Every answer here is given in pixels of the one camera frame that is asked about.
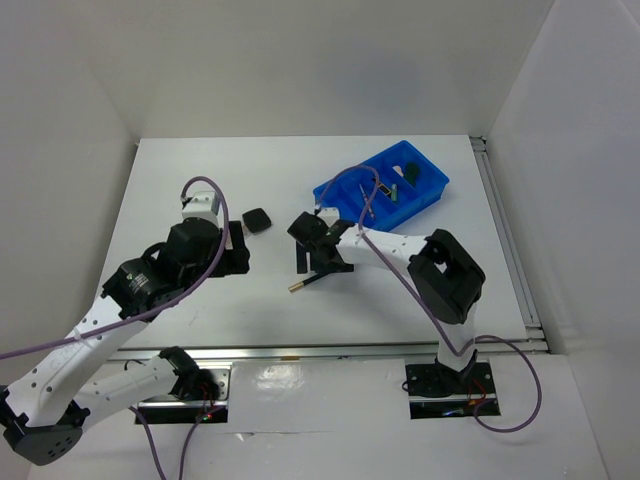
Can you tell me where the gold capped dark pencil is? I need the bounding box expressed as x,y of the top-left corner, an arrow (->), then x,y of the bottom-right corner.
288,273 -> 326,293

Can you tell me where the dark green labelled round puff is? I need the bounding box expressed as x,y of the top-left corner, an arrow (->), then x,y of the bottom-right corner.
403,162 -> 421,183

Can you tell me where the clear nude eyeshadow palette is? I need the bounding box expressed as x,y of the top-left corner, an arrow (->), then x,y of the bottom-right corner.
226,222 -> 250,250

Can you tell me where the red silver lip gloss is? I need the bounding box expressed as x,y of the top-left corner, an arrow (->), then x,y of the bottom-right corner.
358,184 -> 376,221

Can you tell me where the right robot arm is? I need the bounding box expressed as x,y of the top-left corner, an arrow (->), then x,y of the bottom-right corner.
287,212 -> 486,392

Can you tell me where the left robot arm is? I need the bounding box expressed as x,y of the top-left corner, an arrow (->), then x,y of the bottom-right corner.
1,218 -> 250,466

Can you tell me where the black square compact case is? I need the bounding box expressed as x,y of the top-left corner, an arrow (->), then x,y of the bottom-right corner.
242,208 -> 272,235

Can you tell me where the blue divided plastic bin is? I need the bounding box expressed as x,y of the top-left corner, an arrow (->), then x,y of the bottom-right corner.
313,140 -> 449,232

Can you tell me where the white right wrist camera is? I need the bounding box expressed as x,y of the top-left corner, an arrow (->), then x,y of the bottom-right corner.
317,207 -> 340,225

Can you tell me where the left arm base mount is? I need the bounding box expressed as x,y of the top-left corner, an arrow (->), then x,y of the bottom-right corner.
136,362 -> 232,425

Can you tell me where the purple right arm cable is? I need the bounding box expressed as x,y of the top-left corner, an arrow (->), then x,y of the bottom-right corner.
313,166 -> 544,431

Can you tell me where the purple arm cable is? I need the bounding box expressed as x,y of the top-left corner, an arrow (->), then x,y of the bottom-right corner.
313,166 -> 544,431
0,176 -> 231,480

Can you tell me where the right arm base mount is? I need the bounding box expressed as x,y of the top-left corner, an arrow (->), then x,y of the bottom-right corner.
401,362 -> 501,420

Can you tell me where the aluminium front rail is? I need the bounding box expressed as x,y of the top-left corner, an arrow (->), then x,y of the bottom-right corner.
107,338 -> 549,363

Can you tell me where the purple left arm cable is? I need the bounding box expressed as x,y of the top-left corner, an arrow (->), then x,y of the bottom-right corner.
0,176 -> 231,480

